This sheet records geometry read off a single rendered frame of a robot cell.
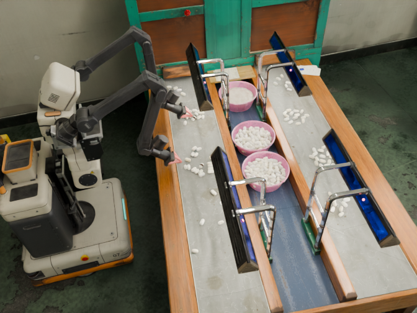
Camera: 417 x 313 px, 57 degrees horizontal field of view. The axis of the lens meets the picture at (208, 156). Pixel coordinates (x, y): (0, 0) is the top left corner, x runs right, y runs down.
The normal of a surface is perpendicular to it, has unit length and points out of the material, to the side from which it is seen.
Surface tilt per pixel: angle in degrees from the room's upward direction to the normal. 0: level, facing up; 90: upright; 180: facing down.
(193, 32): 90
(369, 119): 0
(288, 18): 90
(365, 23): 90
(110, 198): 0
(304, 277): 0
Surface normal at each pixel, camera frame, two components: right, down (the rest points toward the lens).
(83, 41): 0.25, 0.69
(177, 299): -0.05, -0.69
